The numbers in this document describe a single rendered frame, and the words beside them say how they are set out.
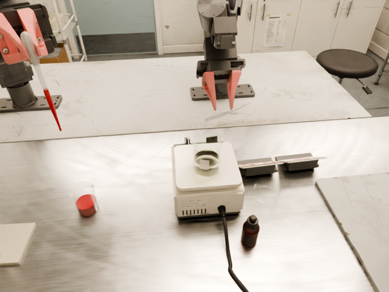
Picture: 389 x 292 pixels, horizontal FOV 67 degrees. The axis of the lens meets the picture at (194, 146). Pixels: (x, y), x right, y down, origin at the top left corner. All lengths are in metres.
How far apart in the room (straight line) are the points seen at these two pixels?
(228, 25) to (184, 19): 2.93
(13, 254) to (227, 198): 0.38
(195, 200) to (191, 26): 3.11
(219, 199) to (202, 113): 0.37
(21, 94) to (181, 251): 0.66
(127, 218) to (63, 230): 0.12
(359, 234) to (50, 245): 0.56
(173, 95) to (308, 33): 2.47
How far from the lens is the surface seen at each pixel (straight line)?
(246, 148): 0.74
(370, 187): 0.72
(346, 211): 0.65
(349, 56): 2.08
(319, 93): 1.03
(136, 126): 0.82
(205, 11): 0.63
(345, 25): 3.43
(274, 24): 3.11
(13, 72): 0.94
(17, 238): 0.64
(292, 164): 0.69
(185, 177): 0.54
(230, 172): 0.55
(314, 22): 3.27
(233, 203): 0.56
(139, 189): 0.65
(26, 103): 1.00
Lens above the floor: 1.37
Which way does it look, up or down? 40 degrees down
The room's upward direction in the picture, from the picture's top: 1 degrees counter-clockwise
